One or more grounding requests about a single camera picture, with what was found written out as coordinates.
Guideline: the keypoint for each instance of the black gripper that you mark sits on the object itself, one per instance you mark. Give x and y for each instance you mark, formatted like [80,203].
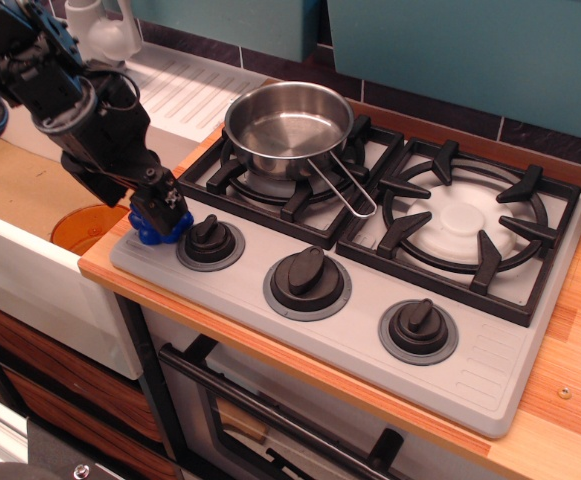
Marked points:
[107,154]

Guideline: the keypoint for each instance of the blue toy blueberry cluster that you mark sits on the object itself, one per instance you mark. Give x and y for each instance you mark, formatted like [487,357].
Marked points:
[150,236]

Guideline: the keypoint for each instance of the stainless steel pan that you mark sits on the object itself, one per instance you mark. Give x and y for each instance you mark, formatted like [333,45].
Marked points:
[294,131]

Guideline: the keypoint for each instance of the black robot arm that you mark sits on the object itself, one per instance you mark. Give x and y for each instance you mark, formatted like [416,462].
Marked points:
[41,69]

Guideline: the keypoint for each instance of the black left stove knob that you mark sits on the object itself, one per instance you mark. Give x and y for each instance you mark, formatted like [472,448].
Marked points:
[211,245]

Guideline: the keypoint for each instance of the black stove knob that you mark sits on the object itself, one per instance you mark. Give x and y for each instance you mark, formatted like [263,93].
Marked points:
[211,245]
[307,286]
[418,332]

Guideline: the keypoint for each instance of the black middle stove knob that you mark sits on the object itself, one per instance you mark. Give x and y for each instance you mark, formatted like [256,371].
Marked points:
[307,286]

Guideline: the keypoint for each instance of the grey toy stove top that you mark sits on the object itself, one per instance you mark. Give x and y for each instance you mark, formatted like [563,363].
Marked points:
[479,386]

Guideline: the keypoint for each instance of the black right stove knob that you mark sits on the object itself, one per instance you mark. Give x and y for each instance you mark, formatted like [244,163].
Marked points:
[418,332]

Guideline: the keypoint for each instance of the orange plastic bowl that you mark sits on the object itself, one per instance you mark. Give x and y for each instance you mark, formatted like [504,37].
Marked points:
[78,231]

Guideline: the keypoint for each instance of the white toy sink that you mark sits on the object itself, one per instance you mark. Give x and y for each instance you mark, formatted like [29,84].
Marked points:
[40,282]

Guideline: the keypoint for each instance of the black left burner grate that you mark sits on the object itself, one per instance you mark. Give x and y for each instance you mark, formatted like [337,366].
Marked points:
[316,210]

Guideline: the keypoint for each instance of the black burner grate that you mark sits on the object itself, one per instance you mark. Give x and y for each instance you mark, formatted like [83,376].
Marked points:
[316,210]
[486,235]

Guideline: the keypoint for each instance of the grey toy faucet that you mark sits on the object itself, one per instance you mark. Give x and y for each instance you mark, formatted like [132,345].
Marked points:
[100,37]

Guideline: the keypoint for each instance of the wooden drawer front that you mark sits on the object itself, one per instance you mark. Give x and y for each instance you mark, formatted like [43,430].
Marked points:
[88,403]

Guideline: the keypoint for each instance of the black right burner grate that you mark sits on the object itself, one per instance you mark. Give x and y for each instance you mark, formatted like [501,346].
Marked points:
[486,235]

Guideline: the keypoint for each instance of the oven door with black handle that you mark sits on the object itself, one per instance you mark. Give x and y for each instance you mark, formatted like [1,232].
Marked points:
[287,431]

